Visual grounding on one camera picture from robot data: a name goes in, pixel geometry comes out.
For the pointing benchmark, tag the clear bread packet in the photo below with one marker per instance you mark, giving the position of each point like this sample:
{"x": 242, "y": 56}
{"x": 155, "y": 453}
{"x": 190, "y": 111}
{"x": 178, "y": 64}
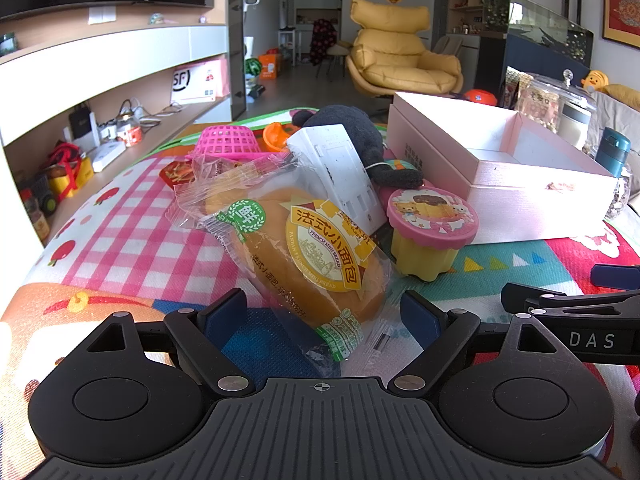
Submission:
{"x": 305, "y": 240}

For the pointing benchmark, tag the orange round toy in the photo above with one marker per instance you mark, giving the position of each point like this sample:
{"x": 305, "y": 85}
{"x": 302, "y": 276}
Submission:
{"x": 480, "y": 96}

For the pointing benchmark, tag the orange cardboard box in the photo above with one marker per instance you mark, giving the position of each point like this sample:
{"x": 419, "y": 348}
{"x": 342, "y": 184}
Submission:
{"x": 270, "y": 66}

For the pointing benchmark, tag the glass fish tank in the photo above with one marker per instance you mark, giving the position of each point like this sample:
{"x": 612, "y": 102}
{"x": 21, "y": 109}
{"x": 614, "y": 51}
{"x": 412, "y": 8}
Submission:
{"x": 545, "y": 25}

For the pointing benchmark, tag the pink plastic basket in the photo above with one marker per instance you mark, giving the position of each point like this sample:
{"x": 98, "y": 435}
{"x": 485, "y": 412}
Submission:
{"x": 227, "y": 142}

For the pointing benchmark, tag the yellow pudding toy pink lid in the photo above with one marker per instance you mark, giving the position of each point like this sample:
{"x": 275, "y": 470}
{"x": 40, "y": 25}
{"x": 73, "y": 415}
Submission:
{"x": 430, "y": 230}

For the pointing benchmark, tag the yellow leather armchair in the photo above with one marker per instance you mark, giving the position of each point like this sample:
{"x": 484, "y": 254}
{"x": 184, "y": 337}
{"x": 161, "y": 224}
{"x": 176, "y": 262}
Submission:
{"x": 395, "y": 55}

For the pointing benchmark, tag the teal thermos bottle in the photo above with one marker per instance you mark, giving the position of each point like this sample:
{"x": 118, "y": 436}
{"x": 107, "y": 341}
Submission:
{"x": 612, "y": 152}

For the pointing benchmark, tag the yellow duck toy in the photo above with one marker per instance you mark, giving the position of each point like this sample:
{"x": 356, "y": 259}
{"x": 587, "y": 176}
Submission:
{"x": 596, "y": 81}

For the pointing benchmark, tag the orange plastic toy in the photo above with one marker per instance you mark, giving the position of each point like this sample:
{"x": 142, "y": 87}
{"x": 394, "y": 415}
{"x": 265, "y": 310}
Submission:
{"x": 275, "y": 137}

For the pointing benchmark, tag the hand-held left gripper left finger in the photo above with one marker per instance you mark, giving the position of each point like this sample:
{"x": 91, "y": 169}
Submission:
{"x": 225, "y": 316}

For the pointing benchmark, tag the pink cardboard box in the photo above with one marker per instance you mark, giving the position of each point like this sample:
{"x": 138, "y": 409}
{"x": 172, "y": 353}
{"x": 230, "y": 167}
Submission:
{"x": 525, "y": 185}

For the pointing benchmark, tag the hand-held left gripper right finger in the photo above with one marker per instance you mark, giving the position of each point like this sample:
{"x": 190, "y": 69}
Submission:
{"x": 417, "y": 317}

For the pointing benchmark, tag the glass jar with lid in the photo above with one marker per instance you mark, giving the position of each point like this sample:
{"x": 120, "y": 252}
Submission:
{"x": 545, "y": 105}

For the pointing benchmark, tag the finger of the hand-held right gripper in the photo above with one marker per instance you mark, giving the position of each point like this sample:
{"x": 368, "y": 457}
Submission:
{"x": 617, "y": 275}
{"x": 545, "y": 299}

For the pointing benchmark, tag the white flat box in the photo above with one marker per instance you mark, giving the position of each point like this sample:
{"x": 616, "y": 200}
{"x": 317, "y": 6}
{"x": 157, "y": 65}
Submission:
{"x": 109, "y": 155}

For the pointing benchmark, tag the colourful play mat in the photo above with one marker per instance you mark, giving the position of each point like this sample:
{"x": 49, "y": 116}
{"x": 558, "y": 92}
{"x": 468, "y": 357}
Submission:
{"x": 130, "y": 230}

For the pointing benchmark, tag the red dotted black cloth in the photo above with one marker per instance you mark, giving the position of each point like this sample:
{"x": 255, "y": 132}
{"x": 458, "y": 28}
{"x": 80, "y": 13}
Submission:
{"x": 322, "y": 42}

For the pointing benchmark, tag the white pink courier envelope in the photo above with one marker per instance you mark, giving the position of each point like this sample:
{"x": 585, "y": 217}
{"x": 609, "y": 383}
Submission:
{"x": 200, "y": 82}

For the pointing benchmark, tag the teal orange striped toy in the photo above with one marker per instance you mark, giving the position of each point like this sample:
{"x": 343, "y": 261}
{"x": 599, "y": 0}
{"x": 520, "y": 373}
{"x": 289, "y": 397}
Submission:
{"x": 400, "y": 163}

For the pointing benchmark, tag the watermelon ball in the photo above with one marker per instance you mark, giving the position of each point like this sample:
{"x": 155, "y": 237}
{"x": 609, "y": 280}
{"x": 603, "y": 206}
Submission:
{"x": 252, "y": 67}

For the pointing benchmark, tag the white wooden media shelf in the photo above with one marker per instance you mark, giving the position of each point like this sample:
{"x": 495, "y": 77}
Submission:
{"x": 100, "y": 60}

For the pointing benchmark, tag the red framed picture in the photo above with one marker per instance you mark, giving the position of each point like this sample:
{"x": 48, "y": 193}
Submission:
{"x": 622, "y": 0}

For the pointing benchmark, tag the snack bag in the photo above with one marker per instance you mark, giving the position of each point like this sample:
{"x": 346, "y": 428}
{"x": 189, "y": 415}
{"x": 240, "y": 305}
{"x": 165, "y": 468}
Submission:
{"x": 515, "y": 87}

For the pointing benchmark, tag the small jar red label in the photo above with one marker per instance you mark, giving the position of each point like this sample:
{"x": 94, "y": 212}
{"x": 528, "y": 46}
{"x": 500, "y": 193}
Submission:
{"x": 129, "y": 132}

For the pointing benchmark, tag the black plush toy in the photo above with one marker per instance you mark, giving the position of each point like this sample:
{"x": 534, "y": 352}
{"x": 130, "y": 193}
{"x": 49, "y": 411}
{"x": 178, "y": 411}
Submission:
{"x": 345, "y": 125}

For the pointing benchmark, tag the red yellow toy bag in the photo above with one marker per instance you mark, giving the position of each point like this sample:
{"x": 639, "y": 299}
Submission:
{"x": 67, "y": 170}

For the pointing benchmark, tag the small clear wrapped pastry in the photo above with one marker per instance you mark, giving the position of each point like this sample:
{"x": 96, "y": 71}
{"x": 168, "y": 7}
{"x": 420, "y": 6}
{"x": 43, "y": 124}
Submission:
{"x": 225, "y": 167}

